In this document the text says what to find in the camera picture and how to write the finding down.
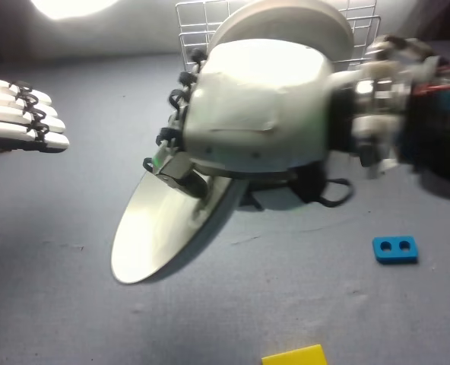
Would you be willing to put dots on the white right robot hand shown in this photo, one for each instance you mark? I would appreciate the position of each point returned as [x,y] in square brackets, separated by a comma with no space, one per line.
[255,106]

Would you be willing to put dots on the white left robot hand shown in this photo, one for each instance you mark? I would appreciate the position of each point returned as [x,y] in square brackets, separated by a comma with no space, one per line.
[8,114]

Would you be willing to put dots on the white round plate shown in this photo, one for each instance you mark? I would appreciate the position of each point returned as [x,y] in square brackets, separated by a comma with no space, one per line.
[286,19]
[153,235]

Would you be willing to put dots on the blue block with two holes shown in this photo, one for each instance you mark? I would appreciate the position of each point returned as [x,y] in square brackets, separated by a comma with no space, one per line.
[395,258]

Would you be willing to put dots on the yellow rectangular block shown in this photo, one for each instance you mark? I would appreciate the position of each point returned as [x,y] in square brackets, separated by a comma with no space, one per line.
[297,357]

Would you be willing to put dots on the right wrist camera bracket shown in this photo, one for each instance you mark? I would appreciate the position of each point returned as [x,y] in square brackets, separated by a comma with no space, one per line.
[384,163]

